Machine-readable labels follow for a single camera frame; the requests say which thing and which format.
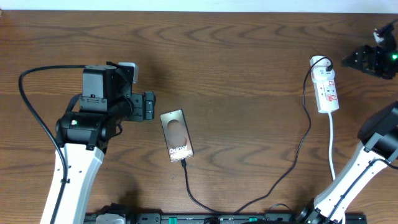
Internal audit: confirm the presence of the white power strip cord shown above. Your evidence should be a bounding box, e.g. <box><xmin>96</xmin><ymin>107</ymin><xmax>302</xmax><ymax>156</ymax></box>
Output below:
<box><xmin>328</xmin><ymin>112</ymin><xmax>337</xmax><ymax>181</ymax></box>

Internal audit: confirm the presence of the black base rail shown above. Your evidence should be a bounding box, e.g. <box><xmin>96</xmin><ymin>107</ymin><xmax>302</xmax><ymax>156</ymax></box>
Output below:
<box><xmin>83</xmin><ymin>203</ymin><xmax>368</xmax><ymax>224</ymax></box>

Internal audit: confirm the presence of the white power strip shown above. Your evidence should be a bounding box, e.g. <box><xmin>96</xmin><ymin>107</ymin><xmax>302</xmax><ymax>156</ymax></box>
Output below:
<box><xmin>310</xmin><ymin>55</ymin><xmax>339</xmax><ymax>114</ymax></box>

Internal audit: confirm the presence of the Galaxy S25 Ultra smartphone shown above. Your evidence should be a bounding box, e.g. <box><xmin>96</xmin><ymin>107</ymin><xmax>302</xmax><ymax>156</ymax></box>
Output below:
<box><xmin>160</xmin><ymin>109</ymin><xmax>194</xmax><ymax>162</ymax></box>

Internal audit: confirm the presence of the black charging cable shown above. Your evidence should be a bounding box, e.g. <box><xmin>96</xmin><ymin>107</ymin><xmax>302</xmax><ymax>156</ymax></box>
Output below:
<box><xmin>180</xmin><ymin>57</ymin><xmax>334</xmax><ymax>215</ymax></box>

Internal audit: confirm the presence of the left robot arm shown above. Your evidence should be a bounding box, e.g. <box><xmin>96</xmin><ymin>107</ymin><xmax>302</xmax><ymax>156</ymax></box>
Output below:
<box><xmin>41</xmin><ymin>62</ymin><xmax>155</xmax><ymax>223</ymax></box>

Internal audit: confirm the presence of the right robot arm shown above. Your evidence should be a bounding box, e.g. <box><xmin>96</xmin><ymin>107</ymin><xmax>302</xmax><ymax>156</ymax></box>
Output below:
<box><xmin>296</xmin><ymin>22</ymin><xmax>397</xmax><ymax>223</ymax></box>

